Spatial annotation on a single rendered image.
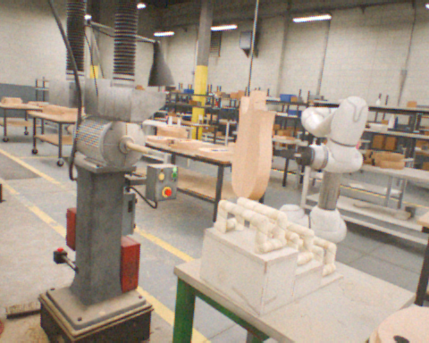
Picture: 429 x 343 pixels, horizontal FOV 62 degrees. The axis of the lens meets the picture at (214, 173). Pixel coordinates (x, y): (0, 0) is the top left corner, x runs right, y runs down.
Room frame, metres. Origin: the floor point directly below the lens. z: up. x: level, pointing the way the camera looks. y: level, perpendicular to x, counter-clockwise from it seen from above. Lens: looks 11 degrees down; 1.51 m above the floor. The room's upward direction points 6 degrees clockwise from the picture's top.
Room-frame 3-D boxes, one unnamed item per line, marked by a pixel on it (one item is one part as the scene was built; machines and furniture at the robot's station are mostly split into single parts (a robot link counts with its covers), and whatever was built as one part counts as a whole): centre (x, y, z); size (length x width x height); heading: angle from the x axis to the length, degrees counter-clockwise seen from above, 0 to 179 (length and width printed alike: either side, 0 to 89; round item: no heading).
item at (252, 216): (1.02, -0.09, 1.20); 0.20 x 0.03 x 0.03; 42
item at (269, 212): (1.08, -0.16, 1.20); 0.20 x 0.03 x 0.03; 42
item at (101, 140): (1.95, 0.59, 1.25); 0.41 x 0.27 x 0.26; 45
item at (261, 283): (1.05, -0.13, 1.02); 0.27 x 0.15 x 0.17; 43
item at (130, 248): (2.11, 0.53, 0.49); 0.25 x 0.12 x 0.37; 45
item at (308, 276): (1.16, -0.24, 0.98); 0.27 x 0.16 x 0.09; 43
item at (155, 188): (2.06, 0.36, 0.99); 0.24 x 0.21 x 0.26; 45
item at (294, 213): (1.96, -0.46, 0.87); 0.18 x 0.16 x 0.22; 88
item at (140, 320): (1.99, 0.64, 0.12); 0.61 x 0.51 x 0.25; 135
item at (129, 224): (2.10, 0.54, 0.93); 0.15 x 0.10 x 0.55; 45
